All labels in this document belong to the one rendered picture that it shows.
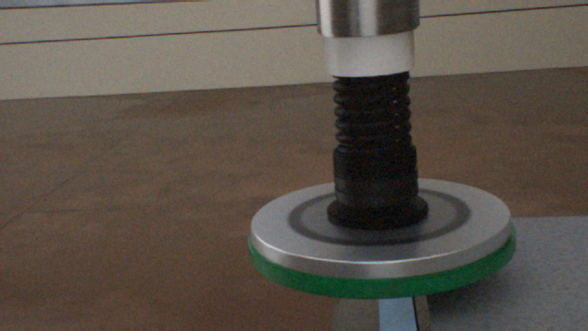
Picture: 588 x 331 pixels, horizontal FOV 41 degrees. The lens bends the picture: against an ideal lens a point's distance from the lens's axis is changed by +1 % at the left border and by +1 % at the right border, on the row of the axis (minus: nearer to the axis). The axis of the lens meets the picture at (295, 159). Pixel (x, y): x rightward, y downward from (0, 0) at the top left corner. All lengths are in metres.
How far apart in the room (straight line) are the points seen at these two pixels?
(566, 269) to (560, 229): 0.10
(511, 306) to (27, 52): 6.89
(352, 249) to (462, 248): 0.08
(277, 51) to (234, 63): 0.40
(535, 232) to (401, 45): 0.26
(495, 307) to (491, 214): 0.08
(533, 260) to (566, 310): 0.10
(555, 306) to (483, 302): 0.05
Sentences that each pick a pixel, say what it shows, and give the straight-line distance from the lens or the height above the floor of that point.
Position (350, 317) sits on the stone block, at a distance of 0.75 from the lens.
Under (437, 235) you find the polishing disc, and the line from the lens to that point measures 0.60.
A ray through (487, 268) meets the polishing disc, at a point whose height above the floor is 0.84.
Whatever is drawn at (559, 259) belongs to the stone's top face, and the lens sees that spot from 0.72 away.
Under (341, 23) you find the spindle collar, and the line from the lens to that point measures 0.59.
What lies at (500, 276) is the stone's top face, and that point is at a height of 0.80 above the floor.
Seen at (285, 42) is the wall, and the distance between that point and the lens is 6.74.
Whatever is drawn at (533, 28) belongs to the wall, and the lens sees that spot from 6.79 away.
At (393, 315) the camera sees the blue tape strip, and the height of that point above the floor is 0.78.
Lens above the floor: 1.07
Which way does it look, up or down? 15 degrees down
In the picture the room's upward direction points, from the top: 4 degrees counter-clockwise
